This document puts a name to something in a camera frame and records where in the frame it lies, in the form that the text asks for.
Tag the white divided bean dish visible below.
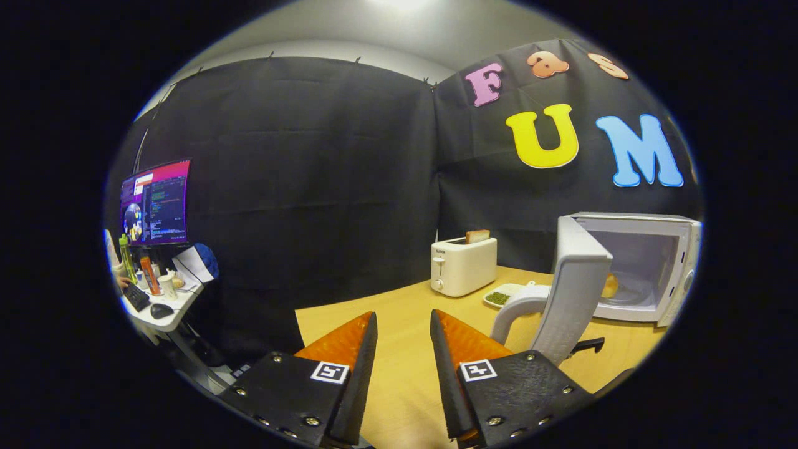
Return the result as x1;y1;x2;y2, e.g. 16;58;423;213
483;282;531;309

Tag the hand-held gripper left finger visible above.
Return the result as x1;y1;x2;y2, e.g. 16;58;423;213
218;311;378;448

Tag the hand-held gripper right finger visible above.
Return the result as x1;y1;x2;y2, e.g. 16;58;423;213
430;309;593;448

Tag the orange bottle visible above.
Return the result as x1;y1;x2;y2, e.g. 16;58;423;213
140;256;161;296

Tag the white microwave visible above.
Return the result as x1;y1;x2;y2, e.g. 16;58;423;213
489;212;703;365

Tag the white toaster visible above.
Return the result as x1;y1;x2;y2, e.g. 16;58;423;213
430;236;498;297

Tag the blue and white bag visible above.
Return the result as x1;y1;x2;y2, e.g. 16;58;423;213
173;243;220;284

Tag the white side desk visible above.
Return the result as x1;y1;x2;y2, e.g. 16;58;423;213
122;274;234;395

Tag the computer monitor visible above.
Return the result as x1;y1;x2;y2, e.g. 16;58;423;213
120;158;191;246

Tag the green bottle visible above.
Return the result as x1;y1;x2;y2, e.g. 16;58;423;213
118;234;138;284

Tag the black keyboard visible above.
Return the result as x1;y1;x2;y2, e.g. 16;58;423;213
123;284;151;312

